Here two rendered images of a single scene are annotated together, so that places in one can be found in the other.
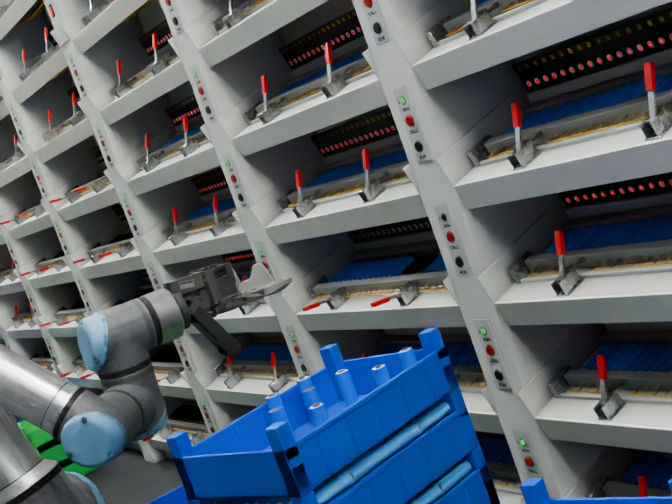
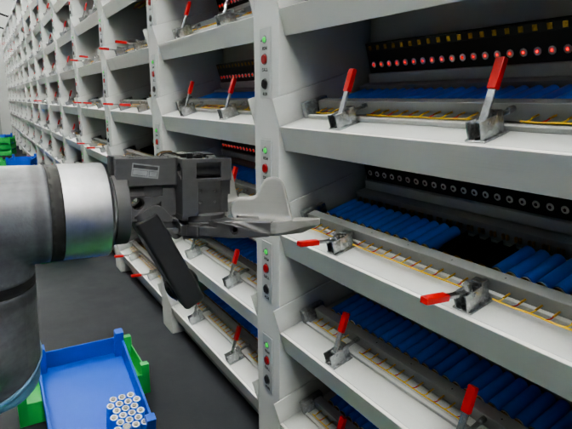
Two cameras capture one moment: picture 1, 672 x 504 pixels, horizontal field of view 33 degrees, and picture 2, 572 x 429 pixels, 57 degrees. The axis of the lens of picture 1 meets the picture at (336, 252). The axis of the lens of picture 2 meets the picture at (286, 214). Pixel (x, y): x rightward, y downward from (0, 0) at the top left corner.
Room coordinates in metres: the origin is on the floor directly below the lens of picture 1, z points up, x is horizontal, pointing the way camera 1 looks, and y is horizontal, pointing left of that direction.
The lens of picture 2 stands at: (1.42, 0.14, 0.74)
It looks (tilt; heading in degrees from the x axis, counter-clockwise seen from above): 13 degrees down; 358
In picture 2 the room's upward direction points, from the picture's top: straight up
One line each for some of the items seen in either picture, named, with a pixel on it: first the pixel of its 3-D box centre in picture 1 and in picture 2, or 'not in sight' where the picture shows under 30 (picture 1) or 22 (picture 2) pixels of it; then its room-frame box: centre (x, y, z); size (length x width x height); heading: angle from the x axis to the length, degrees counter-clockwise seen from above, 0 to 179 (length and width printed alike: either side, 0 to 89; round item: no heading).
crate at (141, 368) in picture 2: not in sight; (81, 375); (2.65, 0.63, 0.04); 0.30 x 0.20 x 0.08; 118
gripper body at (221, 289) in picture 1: (203, 295); (169, 197); (1.95, 0.24, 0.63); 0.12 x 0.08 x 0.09; 119
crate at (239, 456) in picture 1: (316, 411); not in sight; (1.33, 0.09, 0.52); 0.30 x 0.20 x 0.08; 135
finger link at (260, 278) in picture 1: (263, 279); (275, 205); (1.94, 0.14, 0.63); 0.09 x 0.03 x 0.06; 82
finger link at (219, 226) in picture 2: (241, 299); (229, 225); (1.94, 0.18, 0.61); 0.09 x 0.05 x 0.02; 82
